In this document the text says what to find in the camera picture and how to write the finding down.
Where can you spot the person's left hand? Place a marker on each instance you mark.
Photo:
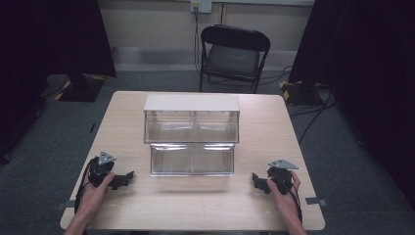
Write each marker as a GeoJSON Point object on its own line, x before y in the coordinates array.
{"type": "Point", "coordinates": [93, 197]}

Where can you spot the black stand base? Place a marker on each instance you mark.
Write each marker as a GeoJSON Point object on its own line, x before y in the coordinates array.
{"type": "Point", "coordinates": [80, 89]}
{"type": "Point", "coordinates": [301, 93]}

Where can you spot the person's right hand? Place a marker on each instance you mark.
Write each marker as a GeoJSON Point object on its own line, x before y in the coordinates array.
{"type": "Point", "coordinates": [287, 202]}

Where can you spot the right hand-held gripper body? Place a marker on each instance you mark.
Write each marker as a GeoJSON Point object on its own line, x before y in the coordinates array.
{"type": "Point", "coordinates": [281, 178]}

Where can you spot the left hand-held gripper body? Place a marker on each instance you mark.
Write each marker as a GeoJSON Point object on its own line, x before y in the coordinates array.
{"type": "Point", "coordinates": [99, 169]}

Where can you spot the white drawer cabinet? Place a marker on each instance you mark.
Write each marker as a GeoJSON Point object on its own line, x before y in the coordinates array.
{"type": "Point", "coordinates": [192, 103]}

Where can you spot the grey tape strip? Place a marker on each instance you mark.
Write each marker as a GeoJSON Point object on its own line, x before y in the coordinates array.
{"type": "Point", "coordinates": [67, 205]}
{"type": "Point", "coordinates": [315, 201]}

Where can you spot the black folding chair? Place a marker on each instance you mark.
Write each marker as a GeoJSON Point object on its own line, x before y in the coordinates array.
{"type": "Point", "coordinates": [232, 58]}

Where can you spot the white wall outlet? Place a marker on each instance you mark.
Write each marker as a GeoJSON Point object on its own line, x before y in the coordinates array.
{"type": "Point", "coordinates": [201, 6]}

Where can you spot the black curtain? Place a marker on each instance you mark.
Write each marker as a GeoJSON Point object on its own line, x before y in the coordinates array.
{"type": "Point", "coordinates": [39, 49]}
{"type": "Point", "coordinates": [368, 81]}

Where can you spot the clear plastic drawer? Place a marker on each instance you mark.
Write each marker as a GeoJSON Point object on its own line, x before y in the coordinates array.
{"type": "Point", "coordinates": [192, 161]}
{"type": "Point", "coordinates": [192, 129]}

